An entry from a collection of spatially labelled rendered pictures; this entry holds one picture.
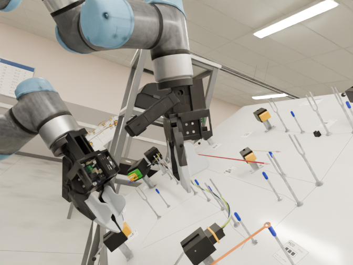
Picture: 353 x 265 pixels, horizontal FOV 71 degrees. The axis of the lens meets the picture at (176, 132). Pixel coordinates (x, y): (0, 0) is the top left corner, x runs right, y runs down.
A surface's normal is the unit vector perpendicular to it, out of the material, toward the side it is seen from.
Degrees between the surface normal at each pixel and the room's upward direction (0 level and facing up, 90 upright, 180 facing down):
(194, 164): 79
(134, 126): 93
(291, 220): 49
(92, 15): 112
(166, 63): 105
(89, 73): 90
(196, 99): 94
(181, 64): 89
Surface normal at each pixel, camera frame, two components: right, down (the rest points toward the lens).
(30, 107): -0.16, -0.02
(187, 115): 0.21, 0.09
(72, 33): -0.65, 0.43
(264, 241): -0.54, -0.82
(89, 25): -0.68, 0.19
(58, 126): 0.28, -0.37
